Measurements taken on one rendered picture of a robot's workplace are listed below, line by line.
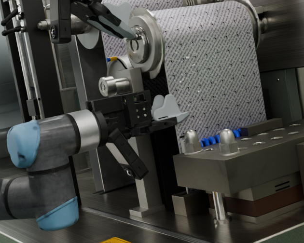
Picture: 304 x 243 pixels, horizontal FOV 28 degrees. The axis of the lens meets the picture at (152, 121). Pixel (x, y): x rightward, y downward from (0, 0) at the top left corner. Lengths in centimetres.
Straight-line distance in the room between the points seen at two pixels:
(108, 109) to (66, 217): 21
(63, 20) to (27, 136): 24
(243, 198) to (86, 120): 31
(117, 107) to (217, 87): 25
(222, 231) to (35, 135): 36
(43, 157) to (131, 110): 19
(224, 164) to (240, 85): 31
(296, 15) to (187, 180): 46
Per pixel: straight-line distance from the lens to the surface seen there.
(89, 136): 107
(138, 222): 123
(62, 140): 105
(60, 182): 105
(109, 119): 111
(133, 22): 125
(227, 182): 103
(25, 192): 108
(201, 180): 109
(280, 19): 140
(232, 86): 129
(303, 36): 135
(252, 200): 109
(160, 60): 120
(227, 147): 106
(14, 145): 105
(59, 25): 113
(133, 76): 124
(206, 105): 125
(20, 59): 153
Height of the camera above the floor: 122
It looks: 6 degrees down
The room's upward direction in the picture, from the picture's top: 10 degrees counter-clockwise
